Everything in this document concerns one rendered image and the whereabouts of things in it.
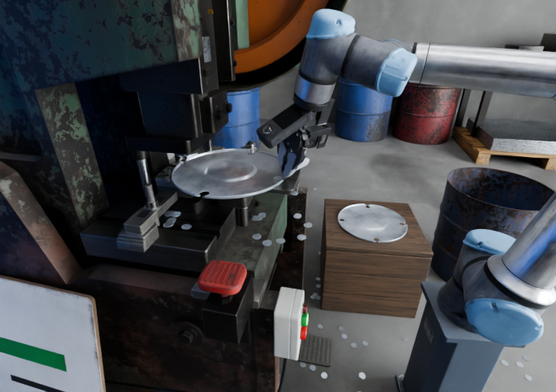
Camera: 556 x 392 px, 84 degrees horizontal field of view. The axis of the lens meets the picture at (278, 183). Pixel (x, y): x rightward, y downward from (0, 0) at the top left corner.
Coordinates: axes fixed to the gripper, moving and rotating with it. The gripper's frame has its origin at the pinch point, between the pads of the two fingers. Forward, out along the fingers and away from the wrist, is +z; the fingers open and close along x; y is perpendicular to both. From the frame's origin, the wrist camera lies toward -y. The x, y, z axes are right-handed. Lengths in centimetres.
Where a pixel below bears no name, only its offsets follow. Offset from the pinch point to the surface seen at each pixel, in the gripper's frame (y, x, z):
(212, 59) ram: -8.1, 24.3, -17.8
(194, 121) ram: -17.0, 13.2, -9.3
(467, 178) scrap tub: 121, -6, 37
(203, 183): -16.8, 7.6, 4.1
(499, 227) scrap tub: 93, -33, 31
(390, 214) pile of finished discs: 70, -2, 46
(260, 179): -4.8, 2.2, 2.2
